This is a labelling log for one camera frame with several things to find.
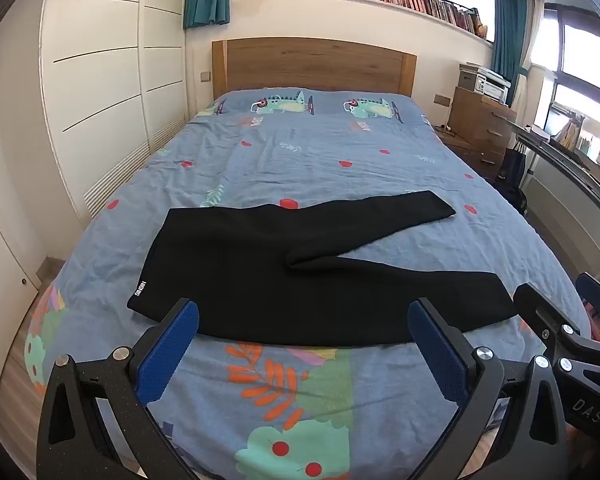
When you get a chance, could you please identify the white wardrobe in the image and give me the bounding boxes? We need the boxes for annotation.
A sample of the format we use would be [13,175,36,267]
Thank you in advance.
[0,0,197,411]

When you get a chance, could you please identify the blue printed bed sheet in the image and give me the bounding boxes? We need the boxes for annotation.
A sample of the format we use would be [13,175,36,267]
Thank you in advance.
[24,87,593,480]

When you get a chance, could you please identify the desk with dark edge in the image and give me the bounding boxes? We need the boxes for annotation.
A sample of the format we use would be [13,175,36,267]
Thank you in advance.
[512,122,600,222]

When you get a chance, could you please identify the black pants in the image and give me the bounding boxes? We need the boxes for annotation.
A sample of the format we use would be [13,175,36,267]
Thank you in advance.
[126,190,517,348]

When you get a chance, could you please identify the desk with clutter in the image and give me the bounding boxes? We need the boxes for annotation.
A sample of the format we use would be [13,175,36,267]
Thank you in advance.
[526,152,600,281]

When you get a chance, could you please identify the wooden headboard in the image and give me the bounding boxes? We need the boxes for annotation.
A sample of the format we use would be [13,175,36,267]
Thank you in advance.
[211,37,418,102]

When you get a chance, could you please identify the white printer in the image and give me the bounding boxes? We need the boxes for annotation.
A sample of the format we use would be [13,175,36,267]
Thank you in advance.
[459,62,512,106]

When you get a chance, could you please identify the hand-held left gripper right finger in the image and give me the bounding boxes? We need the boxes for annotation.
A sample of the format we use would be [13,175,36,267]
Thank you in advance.
[406,297,570,480]

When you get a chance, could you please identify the wooden dresser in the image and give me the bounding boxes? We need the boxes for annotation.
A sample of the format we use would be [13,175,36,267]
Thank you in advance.
[447,86,519,179]

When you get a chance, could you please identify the black bag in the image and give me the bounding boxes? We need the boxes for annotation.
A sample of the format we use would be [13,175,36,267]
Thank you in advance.
[500,147,529,211]

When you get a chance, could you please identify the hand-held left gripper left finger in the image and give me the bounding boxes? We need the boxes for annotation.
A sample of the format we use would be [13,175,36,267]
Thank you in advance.
[36,298,201,480]

